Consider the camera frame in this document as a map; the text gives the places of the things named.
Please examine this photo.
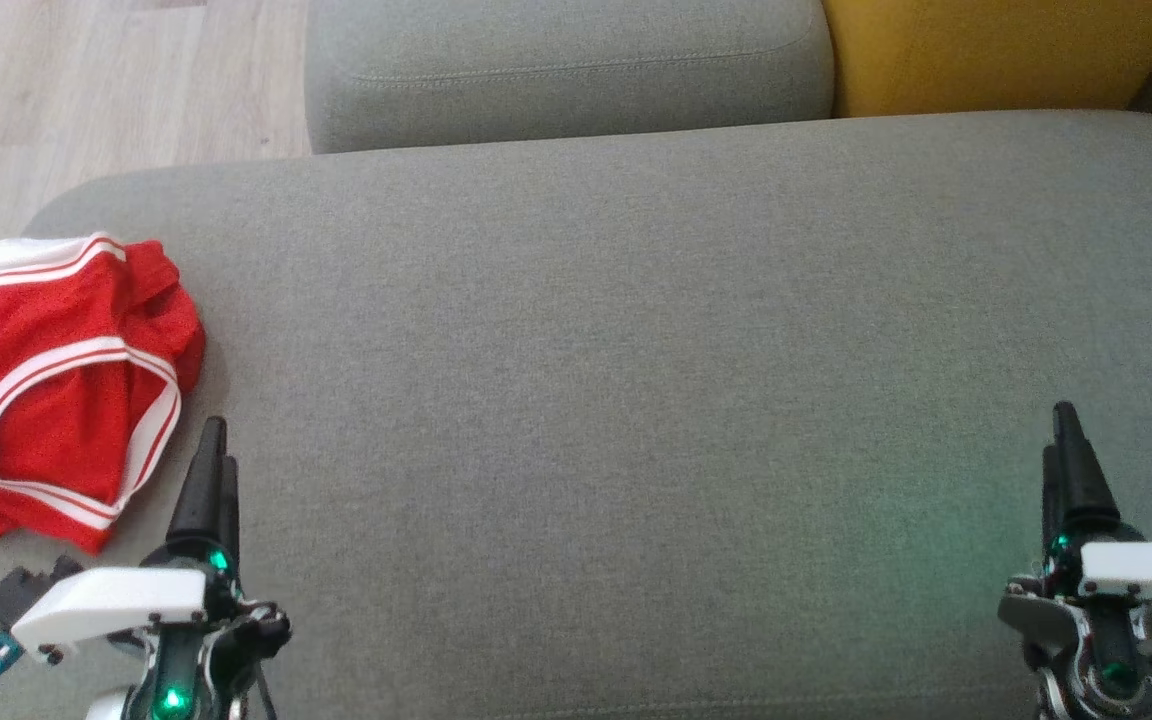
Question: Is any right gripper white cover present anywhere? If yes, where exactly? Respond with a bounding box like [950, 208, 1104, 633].
[998, 401, 1152, 720]

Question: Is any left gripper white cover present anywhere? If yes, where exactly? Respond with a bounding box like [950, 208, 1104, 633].
[11, 416, 292, 720]

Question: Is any red jersey with white trim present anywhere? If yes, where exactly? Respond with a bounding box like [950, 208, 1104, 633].
[0, 232, 207, 583]

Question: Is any grey sofa seat cushion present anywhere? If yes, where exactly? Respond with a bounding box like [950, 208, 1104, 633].
[0, 110, 1152, 720]

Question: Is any yellow cushion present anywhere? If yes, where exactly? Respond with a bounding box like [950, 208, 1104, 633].
[821, 0, 1152, 119]

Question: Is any grey sofa back cushion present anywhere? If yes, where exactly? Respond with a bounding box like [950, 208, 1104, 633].
[304, 0, 835, 154]

